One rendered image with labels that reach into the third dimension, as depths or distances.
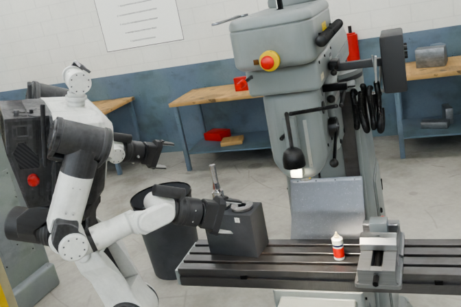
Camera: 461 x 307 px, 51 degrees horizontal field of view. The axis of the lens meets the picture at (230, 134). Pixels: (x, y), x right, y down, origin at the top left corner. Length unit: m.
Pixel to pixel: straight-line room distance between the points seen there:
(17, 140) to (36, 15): 6.20
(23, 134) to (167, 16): 5.14
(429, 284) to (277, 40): 0.97
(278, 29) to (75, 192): 0.72
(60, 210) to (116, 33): 5.62
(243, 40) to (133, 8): 5.27
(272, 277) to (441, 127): 3.85
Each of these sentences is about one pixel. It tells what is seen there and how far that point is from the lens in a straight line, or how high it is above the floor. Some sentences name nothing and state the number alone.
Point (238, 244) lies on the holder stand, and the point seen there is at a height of 1.02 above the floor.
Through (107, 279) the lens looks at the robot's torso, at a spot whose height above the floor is 1.16.
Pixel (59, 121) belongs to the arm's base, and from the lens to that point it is 1.29.
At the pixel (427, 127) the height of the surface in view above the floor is 0.25.
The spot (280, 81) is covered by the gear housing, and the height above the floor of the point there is 1.68.
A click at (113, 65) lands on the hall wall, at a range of 6.97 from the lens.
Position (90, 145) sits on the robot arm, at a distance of 1.29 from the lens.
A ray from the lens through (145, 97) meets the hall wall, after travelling 6.82.
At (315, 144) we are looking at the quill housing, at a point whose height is 1.44.
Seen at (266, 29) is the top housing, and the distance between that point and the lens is 1.43.
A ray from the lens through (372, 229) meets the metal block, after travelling 1.81.
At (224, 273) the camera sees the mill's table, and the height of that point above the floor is 0.95.
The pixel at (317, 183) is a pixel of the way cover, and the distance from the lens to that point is 2.17.
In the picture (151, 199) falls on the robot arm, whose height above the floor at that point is 1.44.
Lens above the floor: 1.96
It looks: 16 degrees down
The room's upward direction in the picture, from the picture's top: 11 degrees counter-clockwise
